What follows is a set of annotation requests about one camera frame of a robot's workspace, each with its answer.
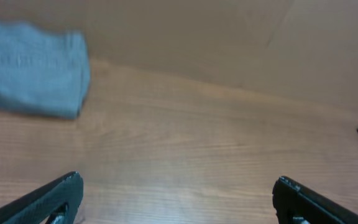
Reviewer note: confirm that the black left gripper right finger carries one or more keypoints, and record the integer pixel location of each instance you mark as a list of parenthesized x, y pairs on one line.
[(295, 203)]

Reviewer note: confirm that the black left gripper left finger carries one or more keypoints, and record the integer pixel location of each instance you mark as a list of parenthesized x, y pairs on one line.
[(56, 202)]

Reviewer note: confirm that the grey cargo shorts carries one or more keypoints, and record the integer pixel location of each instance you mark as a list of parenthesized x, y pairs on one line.
[(42, 72)]

